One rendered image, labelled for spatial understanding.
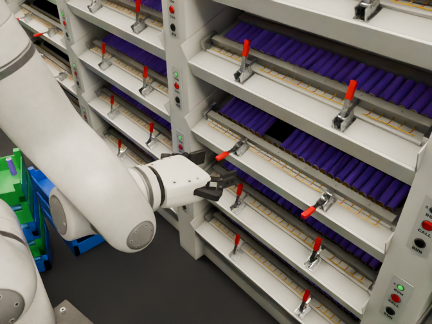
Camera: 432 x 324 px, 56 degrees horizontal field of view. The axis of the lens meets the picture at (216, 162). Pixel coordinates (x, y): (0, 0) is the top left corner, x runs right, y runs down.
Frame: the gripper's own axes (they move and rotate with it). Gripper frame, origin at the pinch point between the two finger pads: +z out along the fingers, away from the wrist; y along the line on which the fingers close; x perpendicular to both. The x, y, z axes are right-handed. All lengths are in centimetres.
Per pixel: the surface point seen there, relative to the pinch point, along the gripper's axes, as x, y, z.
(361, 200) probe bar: -3.1, 20.7, 23.0
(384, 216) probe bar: -3.3, 26.2, 22.7
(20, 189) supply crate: -35, -61, -18
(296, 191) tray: -7.9, 7.3, 20.2
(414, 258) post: -5.3, 35.2, 18.5
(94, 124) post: -39, -100, 27
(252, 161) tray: -7.6, -7.2, 20.7
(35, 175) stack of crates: -50, -88, -3
